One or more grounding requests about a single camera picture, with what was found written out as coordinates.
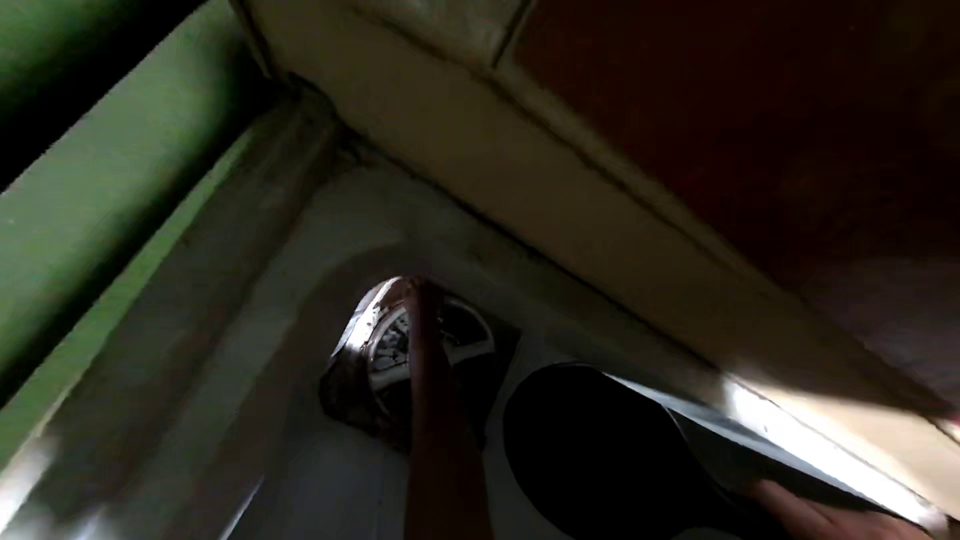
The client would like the person's left hand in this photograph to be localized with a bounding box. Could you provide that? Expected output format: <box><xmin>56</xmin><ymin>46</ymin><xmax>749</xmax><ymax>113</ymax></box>
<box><xmin>405</xmin><ymin>277</ymin><xmax>450</xmax><ymax>355</ymax></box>

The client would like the green painted panel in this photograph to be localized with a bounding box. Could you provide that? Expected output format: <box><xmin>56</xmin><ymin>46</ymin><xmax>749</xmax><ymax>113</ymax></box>
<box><xmin>0</xmin><ymin>0</ymin><xmax>275</xmax><ymax>470</ymax></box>

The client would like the person's left forearm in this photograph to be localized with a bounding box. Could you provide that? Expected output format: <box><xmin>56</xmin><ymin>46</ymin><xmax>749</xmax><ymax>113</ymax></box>
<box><xmin>405</xmin><ymin>346</ymin><xmax>495</xmax><ymax>540</ymax></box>

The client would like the round metal stove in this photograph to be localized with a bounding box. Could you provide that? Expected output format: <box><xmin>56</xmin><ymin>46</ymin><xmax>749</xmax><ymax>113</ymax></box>
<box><xmin>318</xmin><ymin>276</ymin><xmax>522</xmax><ymax>455</ymax></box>

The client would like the black frying pan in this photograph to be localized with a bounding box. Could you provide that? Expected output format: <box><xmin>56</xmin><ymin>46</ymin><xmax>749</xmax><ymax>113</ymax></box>
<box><xmin>503</xmin><ymin>363</ymin><xmax>789</xmax><ymax>540</ymax></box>

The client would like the person's right hand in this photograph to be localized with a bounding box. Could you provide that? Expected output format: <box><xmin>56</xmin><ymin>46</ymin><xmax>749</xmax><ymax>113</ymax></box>
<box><xmin>744</xmin><ymin>480</ymin><xmax>933</xmax><ymax>540</ymax></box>

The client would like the dark red panel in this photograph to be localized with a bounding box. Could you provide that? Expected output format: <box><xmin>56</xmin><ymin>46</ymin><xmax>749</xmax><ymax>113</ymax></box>
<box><xmin>514</xmin><ymin>0</ymin><xmax>960</xmax><ymax>414</ymax></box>

